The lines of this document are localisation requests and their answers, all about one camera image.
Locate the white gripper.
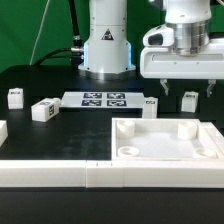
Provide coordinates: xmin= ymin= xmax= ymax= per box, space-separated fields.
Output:
xmin=140 ymin=24 xmax=224 ymax=98

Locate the white square tabletop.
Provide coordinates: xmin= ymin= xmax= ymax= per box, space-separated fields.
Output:
xmin=111 ymin=118 xmax=224 ymax=161

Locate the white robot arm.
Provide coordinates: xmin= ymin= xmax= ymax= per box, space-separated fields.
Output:
xmin=79 ymin=0 xmax=224 ymax=86

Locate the white plate with AprilTags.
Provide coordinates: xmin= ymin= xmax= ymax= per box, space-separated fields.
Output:
xmin=61 ymin=92 xmax=144 ymax=109

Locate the white U-shaped obstacle fence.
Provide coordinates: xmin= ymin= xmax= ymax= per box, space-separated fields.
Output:
xmin=0 ymin=120 xmax=224 ymax=189

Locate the black cable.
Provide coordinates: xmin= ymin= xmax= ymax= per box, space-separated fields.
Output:
xmin=34 ymin=0 xmax=84 ymax=66

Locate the white thin cable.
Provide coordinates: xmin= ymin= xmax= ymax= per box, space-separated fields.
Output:
xmin=29 ymin=0 xmax=52 ymax=66

